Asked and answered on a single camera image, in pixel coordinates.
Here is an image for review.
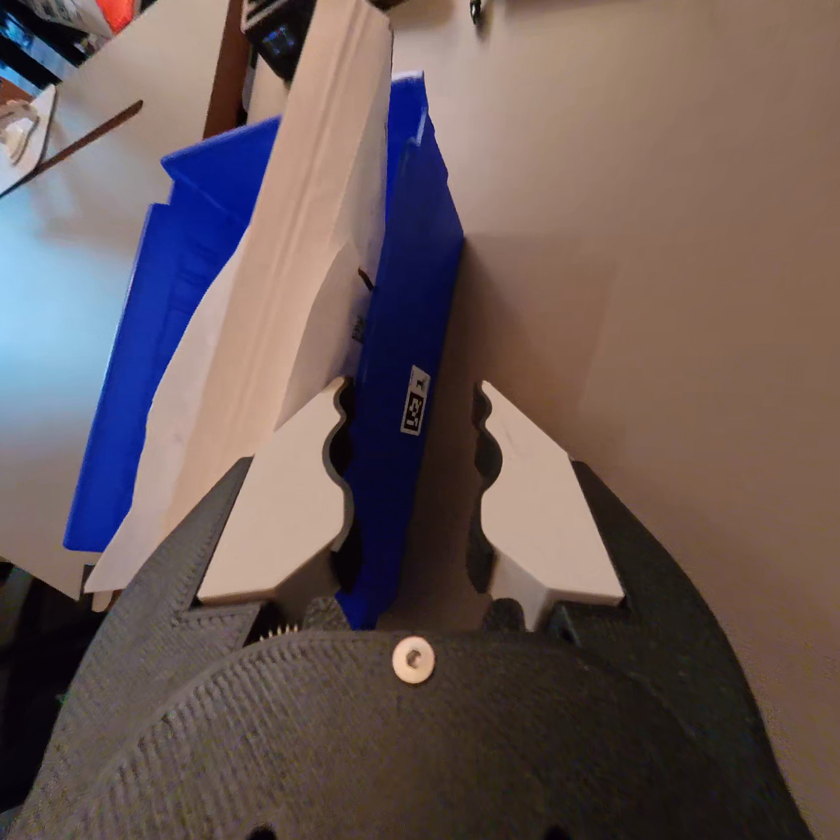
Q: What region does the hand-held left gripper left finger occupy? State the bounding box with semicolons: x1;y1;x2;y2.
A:
197;376;363;605

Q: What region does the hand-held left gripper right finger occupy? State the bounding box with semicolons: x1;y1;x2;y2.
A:
466;379;626;632

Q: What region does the black electronic device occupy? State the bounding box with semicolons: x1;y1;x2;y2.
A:
241;0;317;83

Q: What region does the white cardboard box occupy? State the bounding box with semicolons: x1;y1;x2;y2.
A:
20;0;116;39

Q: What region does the blue plastic bin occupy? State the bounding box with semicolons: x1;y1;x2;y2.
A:
62;71;466;631

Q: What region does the orange object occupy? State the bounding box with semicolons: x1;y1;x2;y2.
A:
98;0;142;34

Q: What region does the white board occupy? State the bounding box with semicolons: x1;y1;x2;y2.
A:
0;84;59;198

